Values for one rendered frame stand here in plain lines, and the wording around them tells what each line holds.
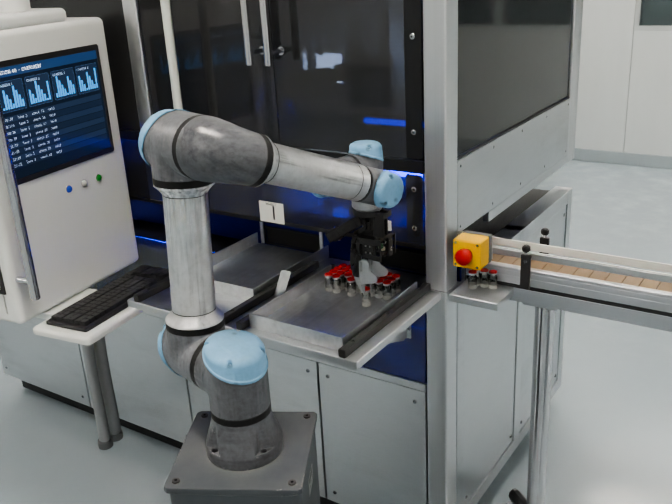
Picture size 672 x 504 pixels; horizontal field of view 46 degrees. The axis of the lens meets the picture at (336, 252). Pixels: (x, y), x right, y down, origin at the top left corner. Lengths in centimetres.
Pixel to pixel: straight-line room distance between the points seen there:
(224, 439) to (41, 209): 98
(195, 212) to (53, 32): 94
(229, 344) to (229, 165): 34
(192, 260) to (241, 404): 28
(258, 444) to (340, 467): 95
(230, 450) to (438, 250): 74
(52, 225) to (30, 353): 120
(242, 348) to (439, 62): 79
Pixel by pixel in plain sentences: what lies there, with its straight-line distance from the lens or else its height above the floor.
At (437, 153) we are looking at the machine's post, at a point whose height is 124.
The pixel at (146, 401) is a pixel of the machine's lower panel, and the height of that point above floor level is 22.
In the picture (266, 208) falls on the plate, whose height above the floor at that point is 103.
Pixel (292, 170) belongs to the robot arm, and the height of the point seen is 132.
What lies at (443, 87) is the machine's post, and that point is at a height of 139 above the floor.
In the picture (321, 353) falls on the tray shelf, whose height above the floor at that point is 88.
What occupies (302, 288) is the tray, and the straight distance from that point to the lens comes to 199.
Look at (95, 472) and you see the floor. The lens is 303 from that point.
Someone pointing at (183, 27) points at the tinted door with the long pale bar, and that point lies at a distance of 228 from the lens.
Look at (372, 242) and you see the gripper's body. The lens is 179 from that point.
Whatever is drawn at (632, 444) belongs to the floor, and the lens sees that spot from 306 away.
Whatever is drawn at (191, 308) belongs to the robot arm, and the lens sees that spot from 153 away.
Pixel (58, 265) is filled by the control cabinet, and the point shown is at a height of 91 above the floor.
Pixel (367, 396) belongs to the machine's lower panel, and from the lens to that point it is 225.
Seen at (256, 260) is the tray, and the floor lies 88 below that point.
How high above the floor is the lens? 169
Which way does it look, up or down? 21 degrees down
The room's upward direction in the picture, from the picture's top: 3 degrees counter-clockwise
